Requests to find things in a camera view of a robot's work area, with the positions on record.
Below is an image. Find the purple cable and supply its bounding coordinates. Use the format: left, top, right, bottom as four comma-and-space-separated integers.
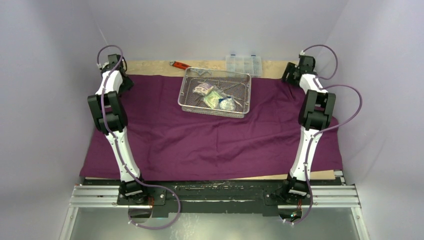
96, 44, 182, 231
283, 44, 363, 226

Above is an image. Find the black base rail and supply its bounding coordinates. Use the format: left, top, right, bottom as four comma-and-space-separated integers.
83, 179, 340, 220

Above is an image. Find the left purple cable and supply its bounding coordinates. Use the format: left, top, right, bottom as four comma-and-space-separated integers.
96, 44, 182, 231

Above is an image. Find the metal wire mesh tray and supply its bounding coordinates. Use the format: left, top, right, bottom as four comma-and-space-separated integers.
177, 67, 252, 118

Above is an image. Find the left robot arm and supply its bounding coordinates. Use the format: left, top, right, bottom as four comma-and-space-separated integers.
87, 54, 149, 205

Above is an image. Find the clear plastic compartment box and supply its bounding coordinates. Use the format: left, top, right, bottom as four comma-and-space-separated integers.
225, 54, 263, 78

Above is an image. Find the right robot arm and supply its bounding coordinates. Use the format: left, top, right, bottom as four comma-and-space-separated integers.
280, 53, 336, 204

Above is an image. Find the purple cloth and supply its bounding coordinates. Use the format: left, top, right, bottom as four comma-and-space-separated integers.
79, 74, 344, 182

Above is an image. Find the pink white gauze packet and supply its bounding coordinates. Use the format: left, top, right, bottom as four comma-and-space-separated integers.
192, 82, 215, 96

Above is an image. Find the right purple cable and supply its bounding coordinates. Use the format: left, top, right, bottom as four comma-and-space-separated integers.
283, 44, 363, 226

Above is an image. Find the green white gauze packet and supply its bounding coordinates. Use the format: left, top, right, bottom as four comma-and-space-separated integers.
202, 90, 223, 109

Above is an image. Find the orange handled adjustable wrench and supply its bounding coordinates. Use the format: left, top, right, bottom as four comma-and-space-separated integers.
169, 61, 191, 70

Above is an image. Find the blue white gauze packet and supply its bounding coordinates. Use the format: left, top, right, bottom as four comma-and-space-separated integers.
218, 96, 236, 111

